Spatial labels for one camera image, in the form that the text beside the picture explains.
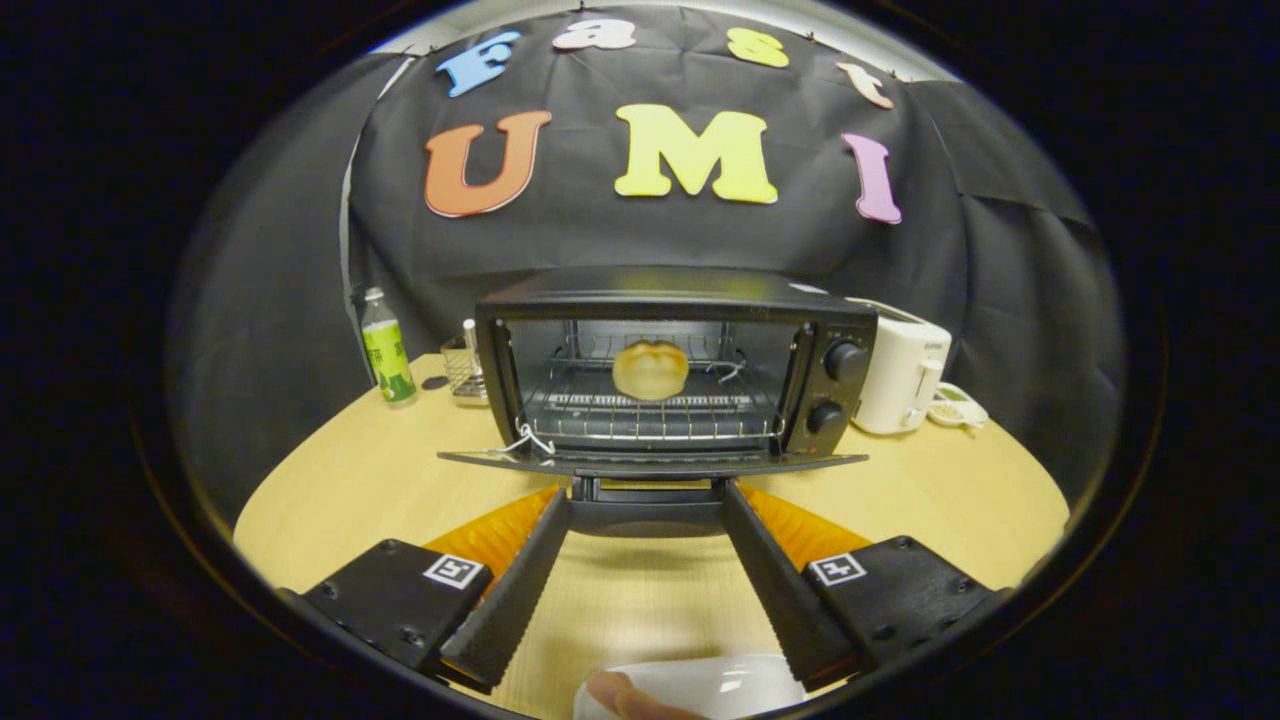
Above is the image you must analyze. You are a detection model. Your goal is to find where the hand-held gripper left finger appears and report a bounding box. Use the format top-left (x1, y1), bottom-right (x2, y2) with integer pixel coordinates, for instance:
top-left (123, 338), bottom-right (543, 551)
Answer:
top-left (280, 486), bottom-right (571, 696)

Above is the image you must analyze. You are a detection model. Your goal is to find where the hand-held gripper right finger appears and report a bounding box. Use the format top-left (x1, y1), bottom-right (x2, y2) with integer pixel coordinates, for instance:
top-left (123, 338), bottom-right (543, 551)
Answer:
top-left (720, 481), bottom-right (1009, 691)

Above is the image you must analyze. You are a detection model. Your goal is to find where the golden bread bun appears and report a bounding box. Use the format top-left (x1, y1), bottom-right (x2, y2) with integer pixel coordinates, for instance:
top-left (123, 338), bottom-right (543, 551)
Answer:
top-left (612, 340), bottom-right (691, 401)

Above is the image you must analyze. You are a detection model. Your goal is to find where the black toaster oven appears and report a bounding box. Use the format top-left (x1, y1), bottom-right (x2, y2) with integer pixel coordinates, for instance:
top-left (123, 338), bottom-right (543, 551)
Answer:
top-left (438, 265), bottom-right (879, 539)

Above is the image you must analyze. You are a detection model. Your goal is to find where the white pop-up toaster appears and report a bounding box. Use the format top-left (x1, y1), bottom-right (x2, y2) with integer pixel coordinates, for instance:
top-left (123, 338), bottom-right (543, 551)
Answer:
top-left (850, 298), bottom-right (953, 436)

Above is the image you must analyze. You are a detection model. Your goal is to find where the white square plate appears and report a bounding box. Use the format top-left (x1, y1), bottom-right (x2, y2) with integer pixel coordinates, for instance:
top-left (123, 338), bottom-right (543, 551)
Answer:
top-left (573, 655), bottom-right (809, 720)

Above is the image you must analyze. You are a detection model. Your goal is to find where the white divided snack dish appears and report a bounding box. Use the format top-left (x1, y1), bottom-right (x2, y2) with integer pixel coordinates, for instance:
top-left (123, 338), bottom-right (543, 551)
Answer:
top-left (928, 382), bottom-right (991, 431)

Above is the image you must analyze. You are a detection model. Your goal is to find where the green label drink bottle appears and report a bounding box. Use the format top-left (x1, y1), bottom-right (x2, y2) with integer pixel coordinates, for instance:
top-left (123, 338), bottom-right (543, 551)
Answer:
top-left (360, 287), bottom-right (418, 404)

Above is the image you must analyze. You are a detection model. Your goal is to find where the white string tie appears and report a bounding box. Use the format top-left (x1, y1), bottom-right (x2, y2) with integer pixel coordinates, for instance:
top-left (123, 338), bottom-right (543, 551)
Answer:
top-left (495, 423), bottom-right (557, 467)

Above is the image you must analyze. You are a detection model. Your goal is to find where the small wire basket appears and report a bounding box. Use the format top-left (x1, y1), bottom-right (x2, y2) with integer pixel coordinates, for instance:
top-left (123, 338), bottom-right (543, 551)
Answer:
top-left (440, 318), bottom-right (491, 406)

